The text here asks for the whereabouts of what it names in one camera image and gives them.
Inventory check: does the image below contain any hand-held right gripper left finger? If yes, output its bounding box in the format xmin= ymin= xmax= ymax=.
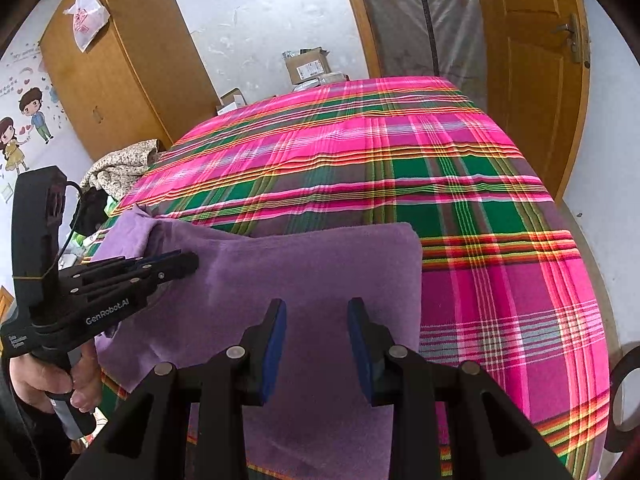
xmin=65 ymin=298 xmax=287 ymax=480

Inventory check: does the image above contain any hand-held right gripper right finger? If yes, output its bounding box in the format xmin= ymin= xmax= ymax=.
xmin=347 ymin=297 xmax=573 ymax=480

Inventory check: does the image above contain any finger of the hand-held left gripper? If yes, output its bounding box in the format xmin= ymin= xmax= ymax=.
xmin=69 ymin=251 xmax=201 ymax=307
xmin=75 ymin=249 xmax=183 ymax=277

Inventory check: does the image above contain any purple fleece garment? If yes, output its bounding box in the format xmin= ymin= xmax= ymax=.
xmin=90 ymin=208 xmax=422 ymax=480

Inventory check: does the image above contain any person's left forearm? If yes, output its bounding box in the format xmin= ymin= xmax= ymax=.
xmin=0 ymin=387 xmax=76 ymax=480

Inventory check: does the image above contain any person's left hand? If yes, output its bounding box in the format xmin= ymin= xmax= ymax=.
xmin=9 ymin=344 xmax=103 ymax=413

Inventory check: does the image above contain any black garment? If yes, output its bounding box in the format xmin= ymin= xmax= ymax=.
xmin=70 ymin=187 xmax=109 ymax=237

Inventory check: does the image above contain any floral quilted jacket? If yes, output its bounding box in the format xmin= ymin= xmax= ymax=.
xmin=82 ymin=140 xmax=162 ymax=194

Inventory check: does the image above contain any white box with dark label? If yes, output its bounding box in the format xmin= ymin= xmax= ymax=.
xmin=216 ymin=89 xmax=248 ymax=116

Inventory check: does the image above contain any wooden wardrobe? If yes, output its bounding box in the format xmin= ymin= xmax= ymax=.
xmin=39 ymin=0 xmax=222 ymax=161

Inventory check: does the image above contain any pink green plaid bed sheet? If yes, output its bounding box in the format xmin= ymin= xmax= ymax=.
xmin=87 ymin=76 xmax=612 ymax=480

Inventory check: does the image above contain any pink white plastic bag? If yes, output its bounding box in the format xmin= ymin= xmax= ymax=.
xmin=62 ymin=0 xmax=111 ymax=53

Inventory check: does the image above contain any brown cardboard parcel box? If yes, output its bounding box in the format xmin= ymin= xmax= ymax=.
xmin=284 ymin=47 xmax=333 ymax=85

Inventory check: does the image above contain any dark round tape roll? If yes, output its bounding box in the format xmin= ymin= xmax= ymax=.
xmin=602 ymin=345 xmax=640 ymax=456

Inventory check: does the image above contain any wooden door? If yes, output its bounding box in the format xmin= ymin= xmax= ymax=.
xmin=470 ymin=0 xmax=592 ymax=201

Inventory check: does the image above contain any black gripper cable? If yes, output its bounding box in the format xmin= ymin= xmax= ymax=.
xmin=59 ymin=180 xmax=97 ymax=273

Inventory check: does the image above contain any cartoon couple wall sticker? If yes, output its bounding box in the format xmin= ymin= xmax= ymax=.
xmin=0 ymin=42 xmax=69 ymax=177

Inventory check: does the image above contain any metal door handle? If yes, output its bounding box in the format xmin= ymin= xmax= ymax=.
xmin=555 ymin=12 xmax=584 ymax=64

